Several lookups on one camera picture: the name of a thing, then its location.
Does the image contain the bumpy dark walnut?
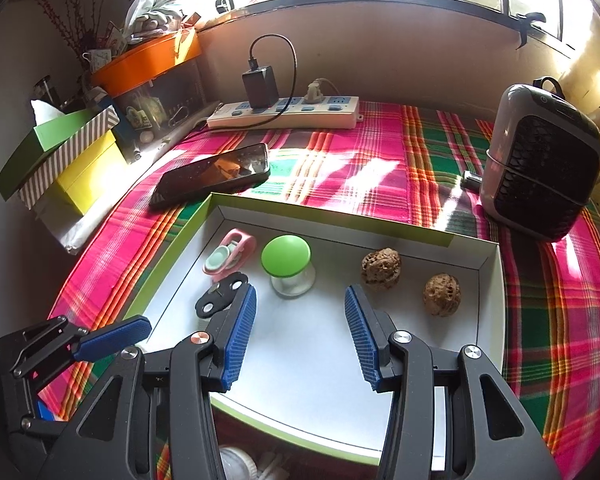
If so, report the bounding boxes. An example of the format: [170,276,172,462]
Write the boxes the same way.
[361,247,402,290]

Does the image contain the white tissue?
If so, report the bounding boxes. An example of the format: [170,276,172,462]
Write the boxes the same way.
[30,99,66,125]

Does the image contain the green round lid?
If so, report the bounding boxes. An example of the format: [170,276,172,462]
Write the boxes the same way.
[261,235,317,299]

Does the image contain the green and white cardboard box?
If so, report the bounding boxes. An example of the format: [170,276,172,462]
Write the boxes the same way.
[125,192,506,466]

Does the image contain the pink cable winder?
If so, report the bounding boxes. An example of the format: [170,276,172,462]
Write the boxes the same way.
[202,228,257,276]

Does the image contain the yellow box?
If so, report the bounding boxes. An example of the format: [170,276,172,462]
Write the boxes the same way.
[55,130,130,217]

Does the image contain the black disc with holes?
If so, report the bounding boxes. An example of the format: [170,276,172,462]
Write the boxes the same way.
[195,272,249,319]

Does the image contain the metal cup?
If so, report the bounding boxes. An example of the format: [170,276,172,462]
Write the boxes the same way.
[32,76,65,112]

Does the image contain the dried twig branches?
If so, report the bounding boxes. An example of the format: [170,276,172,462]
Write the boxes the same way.
[30,0,117,63]

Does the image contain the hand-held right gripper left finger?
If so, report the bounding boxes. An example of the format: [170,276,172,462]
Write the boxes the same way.
[37,284,258,480]

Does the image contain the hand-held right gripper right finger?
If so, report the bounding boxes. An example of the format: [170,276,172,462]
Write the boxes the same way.
[344,284,563,480]

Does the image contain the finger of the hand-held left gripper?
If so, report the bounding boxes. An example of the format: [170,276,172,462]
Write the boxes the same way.
[0,315,152,393]
[20,399,81,437]

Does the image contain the round light walnut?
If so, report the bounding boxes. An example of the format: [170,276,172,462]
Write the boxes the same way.
[422,273,462,317]

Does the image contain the white power strip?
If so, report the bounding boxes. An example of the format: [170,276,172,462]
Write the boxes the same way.
[206,94,365,130]

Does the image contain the white plastic sheet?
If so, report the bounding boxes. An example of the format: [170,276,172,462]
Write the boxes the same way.
[35,200,148,256]

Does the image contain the white plug adapter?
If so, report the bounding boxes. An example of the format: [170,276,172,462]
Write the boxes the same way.
[305,78,337,104]

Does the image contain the black smartphone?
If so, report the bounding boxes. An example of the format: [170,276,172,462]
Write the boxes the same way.
[149,142,272,211]

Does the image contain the green striped tissue box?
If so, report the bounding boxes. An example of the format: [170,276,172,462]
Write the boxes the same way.
[0,107,122,209]

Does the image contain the clear glass case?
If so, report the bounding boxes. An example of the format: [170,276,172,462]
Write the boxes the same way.
[112,57,222,161]

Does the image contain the black charging cable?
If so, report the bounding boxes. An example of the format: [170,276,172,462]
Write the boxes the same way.
[249,34,299,127]

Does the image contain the white plastic bag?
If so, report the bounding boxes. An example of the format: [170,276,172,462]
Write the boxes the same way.
[124,0,202,43]

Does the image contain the black charger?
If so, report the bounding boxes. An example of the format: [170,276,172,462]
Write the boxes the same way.
[242,66,280,110]

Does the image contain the orange round box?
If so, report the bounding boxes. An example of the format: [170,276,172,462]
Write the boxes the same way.
[91,27,202,98]

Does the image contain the plaid tablecloth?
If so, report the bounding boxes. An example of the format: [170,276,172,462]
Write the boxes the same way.
[47,100,600,480]

